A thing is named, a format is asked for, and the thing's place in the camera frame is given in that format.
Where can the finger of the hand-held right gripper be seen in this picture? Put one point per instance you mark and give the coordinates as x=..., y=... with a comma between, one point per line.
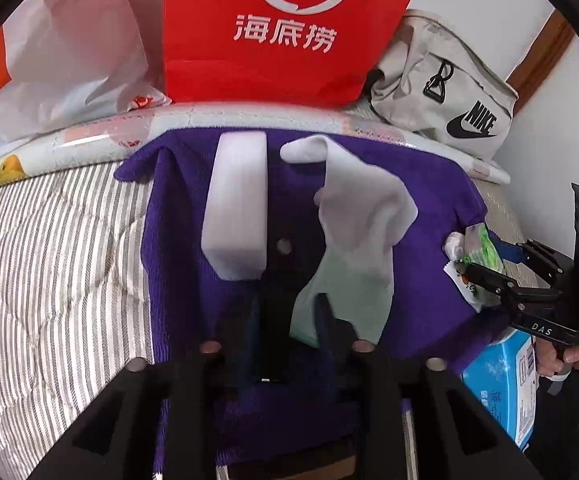
x=539, y=257
x=494, y=282

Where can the purple towel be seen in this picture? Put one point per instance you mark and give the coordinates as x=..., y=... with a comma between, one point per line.
x=179, y=260

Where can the person's right hand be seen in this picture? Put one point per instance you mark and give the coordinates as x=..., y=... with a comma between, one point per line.
x=544, y=360

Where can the white sock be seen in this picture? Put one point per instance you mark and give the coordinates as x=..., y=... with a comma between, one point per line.
x=359, y=210

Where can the white sponge block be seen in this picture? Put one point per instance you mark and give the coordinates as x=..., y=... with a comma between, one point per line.
x=234, y=200

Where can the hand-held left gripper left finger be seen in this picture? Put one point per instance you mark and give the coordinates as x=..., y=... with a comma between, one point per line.
x=250, y=330

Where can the green snack packet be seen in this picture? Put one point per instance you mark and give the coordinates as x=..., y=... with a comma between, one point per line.
x=482, y=252

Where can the white plastic shopping bag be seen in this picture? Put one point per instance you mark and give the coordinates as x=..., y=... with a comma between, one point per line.
x=69, y=60

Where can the brown wooden door frame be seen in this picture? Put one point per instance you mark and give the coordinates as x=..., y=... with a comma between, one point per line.
x=544, y=55

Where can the blue tissue pack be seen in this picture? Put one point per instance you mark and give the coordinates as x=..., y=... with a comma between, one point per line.
x=499, y=385

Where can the grey striped mattress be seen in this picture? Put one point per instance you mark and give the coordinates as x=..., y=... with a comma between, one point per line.
x=44, y=285

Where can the grey waist bag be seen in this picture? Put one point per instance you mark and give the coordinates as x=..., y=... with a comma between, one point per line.
x=404, y=100

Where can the red paper bag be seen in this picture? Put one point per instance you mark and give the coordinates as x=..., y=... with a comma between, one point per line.
x=194, y=70

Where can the person's right forearm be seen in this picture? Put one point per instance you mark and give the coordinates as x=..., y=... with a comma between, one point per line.
x=559, y=420

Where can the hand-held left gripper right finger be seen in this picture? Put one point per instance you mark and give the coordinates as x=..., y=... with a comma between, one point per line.
x=332, y=330

